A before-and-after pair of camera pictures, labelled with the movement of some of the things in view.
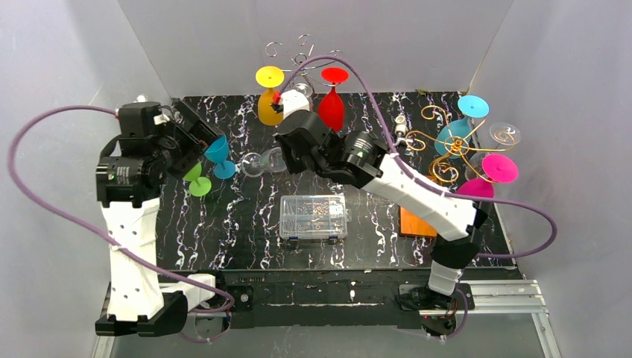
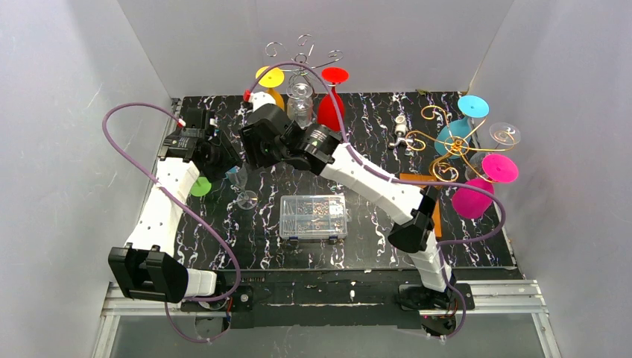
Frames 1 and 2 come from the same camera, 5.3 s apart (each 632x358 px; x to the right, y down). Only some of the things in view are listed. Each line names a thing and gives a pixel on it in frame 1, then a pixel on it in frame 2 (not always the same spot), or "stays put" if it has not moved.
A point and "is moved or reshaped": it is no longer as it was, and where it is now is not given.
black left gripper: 192,146 -> 220,161
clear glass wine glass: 271,160 is moved or reshaped
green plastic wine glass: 200,186 stays put
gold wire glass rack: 443,168 stays put
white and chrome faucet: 400,129 stays put
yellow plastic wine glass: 269,77 stays put
